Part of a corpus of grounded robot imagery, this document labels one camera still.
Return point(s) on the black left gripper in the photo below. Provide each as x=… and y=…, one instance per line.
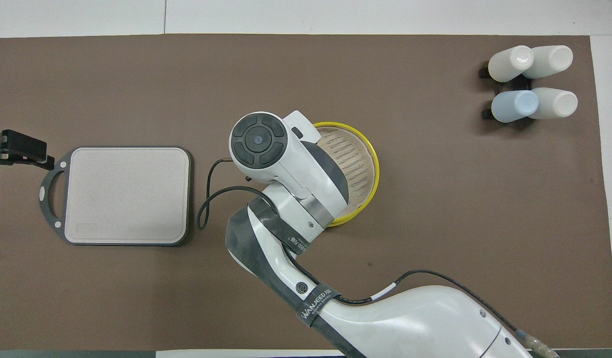
x=25, y=148

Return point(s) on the yellow bamboo steamer lid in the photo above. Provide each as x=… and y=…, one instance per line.
x=358, y=169

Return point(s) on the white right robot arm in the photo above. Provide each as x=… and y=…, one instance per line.
x=296, y=164

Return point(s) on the white cutting board grey rim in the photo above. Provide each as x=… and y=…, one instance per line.
x=127, y=194

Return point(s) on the brown table mat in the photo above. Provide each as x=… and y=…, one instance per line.
x=435, y=199

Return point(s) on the black cup rack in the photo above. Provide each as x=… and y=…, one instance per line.
x=485, y=113

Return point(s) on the light blue plastic cup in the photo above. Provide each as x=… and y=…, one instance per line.
x=513, y=106

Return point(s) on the white plastic cup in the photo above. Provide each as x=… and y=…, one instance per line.
x=509, y=63
x=550, y=60
x=555, y=103

